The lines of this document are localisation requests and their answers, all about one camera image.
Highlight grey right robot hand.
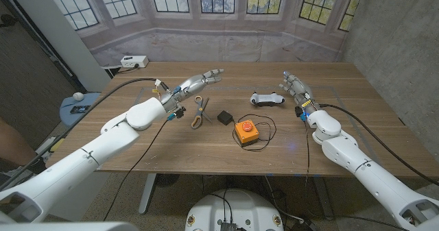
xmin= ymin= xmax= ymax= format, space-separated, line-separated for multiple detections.
xmin=278 ymin=71 xmax=322 ymax=117

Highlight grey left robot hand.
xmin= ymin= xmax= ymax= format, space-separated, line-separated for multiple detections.
xmin=160 ymin=69 xmax=224 ymax=112

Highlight orange box with red button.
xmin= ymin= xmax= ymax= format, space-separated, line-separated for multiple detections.
xmin=234 ymin=119 xmax=261 ymax=147

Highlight white game controller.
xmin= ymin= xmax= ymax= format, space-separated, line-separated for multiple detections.
xmin=250 ymin=92 xmax=286 ymax=108

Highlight black power adapter block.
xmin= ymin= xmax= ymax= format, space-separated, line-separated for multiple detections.
xmin=217 ymin=110 xmax=234 ymax=126

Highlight grey tape outline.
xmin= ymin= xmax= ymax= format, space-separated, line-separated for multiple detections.
xmin=133 ymin=85 xmax=381 ymax=163

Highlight printed window backdrop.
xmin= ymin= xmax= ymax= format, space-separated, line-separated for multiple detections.
xmin=40 ymin=0 xmax=368 ymax=68

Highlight white power strip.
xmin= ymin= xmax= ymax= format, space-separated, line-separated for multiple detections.
xmin=120 ymin=55 xmax=150 ymax=69

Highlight grey table leg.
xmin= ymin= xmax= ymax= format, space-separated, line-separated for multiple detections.
xmin=138 ymin=173 xmax=158 ymax=215

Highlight blue round stool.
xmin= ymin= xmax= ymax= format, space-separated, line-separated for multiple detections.
xmin=59 ymin=92 xmax=102 ymax=127

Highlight white robot torso base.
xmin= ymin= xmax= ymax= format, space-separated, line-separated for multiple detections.
xmin=185 ymin=189 xmax=285 ymax=231

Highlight scissors with tan grey handles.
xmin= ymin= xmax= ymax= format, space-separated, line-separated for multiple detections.
xmin=191 ymin=95 xmax=211 ymax=130

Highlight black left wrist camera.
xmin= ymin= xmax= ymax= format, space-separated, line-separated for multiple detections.
xmin=167 ymin=106 xmax=187 ymax=122

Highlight thin black button box cable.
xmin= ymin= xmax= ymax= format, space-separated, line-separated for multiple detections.
xmin=232 ymin=113 xmax=277 ymax=152

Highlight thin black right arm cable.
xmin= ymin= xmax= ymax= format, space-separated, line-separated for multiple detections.
xmin=303 ymin=119 xmax=311 ymax=187

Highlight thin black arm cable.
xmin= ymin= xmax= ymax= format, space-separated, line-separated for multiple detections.
xmin=102 ymin=117 xmax=169 ymax=221
xmin=303 ymin=119 xmax=311 ymax=187

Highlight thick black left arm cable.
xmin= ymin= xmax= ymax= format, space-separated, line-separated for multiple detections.
xmin=0 ymin=77 xmax=163 ymax=191

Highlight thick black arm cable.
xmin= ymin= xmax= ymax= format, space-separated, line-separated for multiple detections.
xmin=0 ymin=77 xmax=163 ymax=191
xmin=318 ymin=104 xmax=439 ymax=186

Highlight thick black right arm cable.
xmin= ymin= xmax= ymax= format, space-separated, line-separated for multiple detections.
xmin=318 ymin=104 xmax=439 ymax=186

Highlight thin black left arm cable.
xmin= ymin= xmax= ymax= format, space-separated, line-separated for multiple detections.
xmin=102 ymin=117 xmax=169 ymax=221

